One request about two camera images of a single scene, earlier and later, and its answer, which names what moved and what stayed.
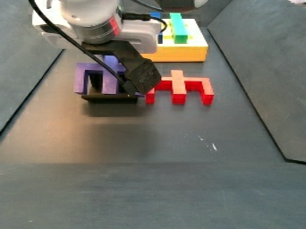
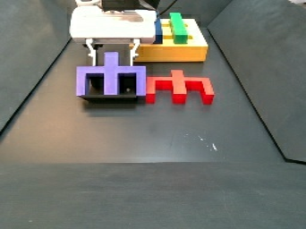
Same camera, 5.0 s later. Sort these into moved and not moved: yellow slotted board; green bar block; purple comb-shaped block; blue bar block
Moved: purple comb-shaped block
Not moved: blue bar block; green bar block; yellow slotted board
